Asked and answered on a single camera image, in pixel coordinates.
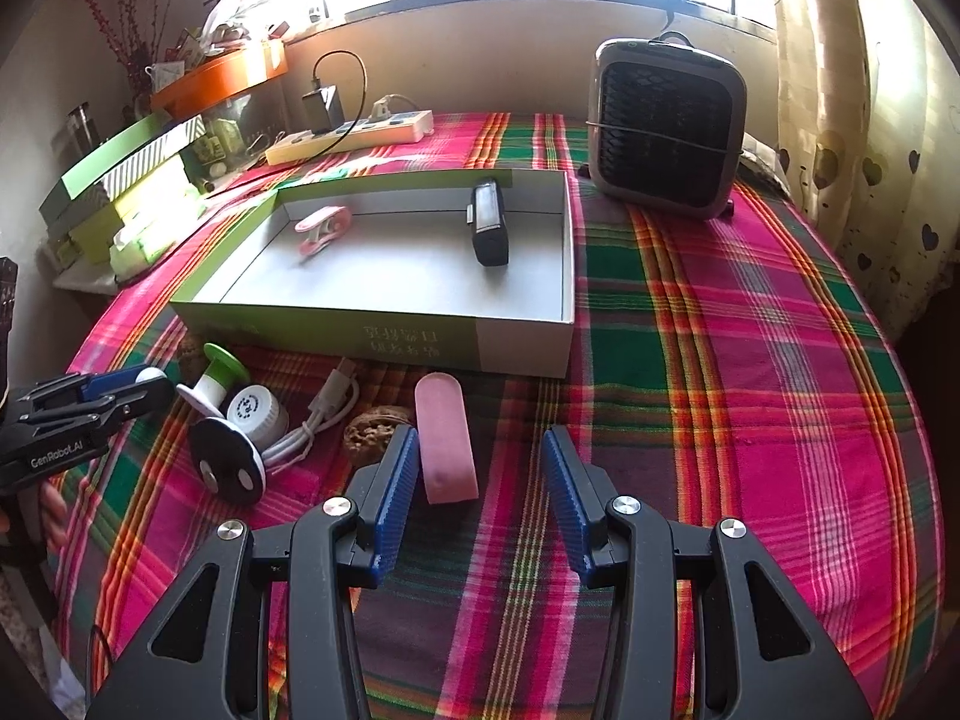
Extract black charger cable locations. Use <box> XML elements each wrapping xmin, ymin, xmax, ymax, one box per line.
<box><xmin>311</xmin><ymin>51</ymin><xmax>368</xmax><ymax>128</ymax></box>

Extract plaid tablecloth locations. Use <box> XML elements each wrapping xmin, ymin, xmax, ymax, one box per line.
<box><xmin>45</xmin><ymin>111</ymin><xmax>946</xmax><ymax>720</ymax></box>

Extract light green packages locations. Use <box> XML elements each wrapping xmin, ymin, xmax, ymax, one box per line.
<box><xmin>109</xmin><ymin>187</ymin><xmax>207</xmax><ymax>275</ymax></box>

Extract green and white cardboard box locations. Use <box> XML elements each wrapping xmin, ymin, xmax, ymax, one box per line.
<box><xmin>169</xmin><ymin>169</ymin><xmax>578</xmax><ymax>378</ymax></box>

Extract heart print curtain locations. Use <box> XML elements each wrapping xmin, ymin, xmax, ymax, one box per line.
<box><xmin>772</xmin><ymin>0</ymin><xmax>960</xmax><ymax>346</ymax></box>

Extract red flower branches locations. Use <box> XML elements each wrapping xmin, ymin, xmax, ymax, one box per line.
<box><xmin>79</xmin><ymin>0</ymin><xmax>162</xmax><ymax>98</ymax></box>

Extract person's left hand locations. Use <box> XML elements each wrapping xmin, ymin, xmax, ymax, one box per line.
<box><xmin>37</xmin><ymin>480</ymin><xmax>70</xmax><ymax>548</ymax></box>

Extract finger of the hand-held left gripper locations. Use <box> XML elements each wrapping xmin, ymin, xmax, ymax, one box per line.
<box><xmin>30</xmin><ymin>377</ymin><xmax>177</xmax><ymax>440</ymax></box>
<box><xmin>15</xmin><ymin>366</ymin><xmax>155</xmax><ymax>413</ymax></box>

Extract green and white spool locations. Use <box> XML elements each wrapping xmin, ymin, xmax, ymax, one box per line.
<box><xmin>176</xmin><ymin>343</ymin><xmax>251</xmax><ymax>421</ymax></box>

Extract clear glass tank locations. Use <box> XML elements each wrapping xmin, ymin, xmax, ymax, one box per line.
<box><xmin>180</xmin><ymin>79</ymin><xmax>290</xmax><ymax>188</ymax></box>

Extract pink oblong case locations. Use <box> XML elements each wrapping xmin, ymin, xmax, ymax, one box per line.
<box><xmin>415</xmin><ymin>371</ymin><xmax>479</xmax><ymax>505</ymax></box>

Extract black cylinder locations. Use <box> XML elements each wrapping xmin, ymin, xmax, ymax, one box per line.
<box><xmin>465</xmin><ymin>178</ymin><xmax>512</xmax><ymax>267</ymax></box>

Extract cream power strip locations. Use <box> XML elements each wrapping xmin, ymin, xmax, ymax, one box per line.
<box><xmin>265</xmin><ymin>109</ymin><xmax>436</xmax><ymax>166</ymax></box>

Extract orange tray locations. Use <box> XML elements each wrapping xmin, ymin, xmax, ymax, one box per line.
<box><xmin>150</xmin><ymin>37</ymin><xmax>290</xmax><ymax>121</ymax></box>

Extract white usb cable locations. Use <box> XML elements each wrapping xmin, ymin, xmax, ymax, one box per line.
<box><xmin>259</xmin><ymin>356</ymin><xmax>361</xmax><ymax>470</ymax></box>

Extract pink clip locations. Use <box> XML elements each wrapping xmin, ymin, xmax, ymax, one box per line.
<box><xmin>292</xmin><ymin>204</ymin><xmax>353</xmax><ymax>256</ymax></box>

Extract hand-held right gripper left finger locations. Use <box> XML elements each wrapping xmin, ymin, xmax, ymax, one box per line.
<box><xmin>86</xmin><ymin>424</ymin><xmax>421</xmax><ymax>720</ymax></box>

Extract black charger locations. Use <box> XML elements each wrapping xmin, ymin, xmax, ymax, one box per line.
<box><xmin>301</xmin><ymin>86</ymin><xmax>342</xmax><ymax>137</ymax></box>

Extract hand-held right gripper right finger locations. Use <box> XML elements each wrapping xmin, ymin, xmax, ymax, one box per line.
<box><xmin>541</xmin><ymin>424</ymin><xmax>875</xmax><ymax>720</ymax></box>

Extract pile of packets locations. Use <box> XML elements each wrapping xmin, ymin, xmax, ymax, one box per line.
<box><xmin>154</xmin><ymin>0</ymin><xmax>290</xmax><ymax>80</ymax></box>

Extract white plug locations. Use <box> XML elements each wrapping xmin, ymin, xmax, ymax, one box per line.
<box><xmin>371</xmin><ymin>94</ymin><xmax>421</xmax><ymax>125</ymax></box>

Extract green striped gift box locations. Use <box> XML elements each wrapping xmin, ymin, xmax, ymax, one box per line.
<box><xmin>60</xmin><ymin>114</ymin><xmax>207</xmax><ymax>200</ymax></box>

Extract glass jar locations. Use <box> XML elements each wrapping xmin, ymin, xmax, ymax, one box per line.
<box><xmin>67</xmin><ymin>101</ymin><xmax>102</xmax><ymax>155</ymax></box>

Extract grey space heater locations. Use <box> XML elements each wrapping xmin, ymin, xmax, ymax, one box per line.
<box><xmin>581</xmin><ymin>31</ymin><xmax>751</xmax><ymax>222</ymax></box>

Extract white round cap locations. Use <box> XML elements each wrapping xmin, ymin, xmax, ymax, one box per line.
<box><xmin>225</xmin><ymin>384</ymin><xmax>290</xmax><ymax>440</ymax></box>

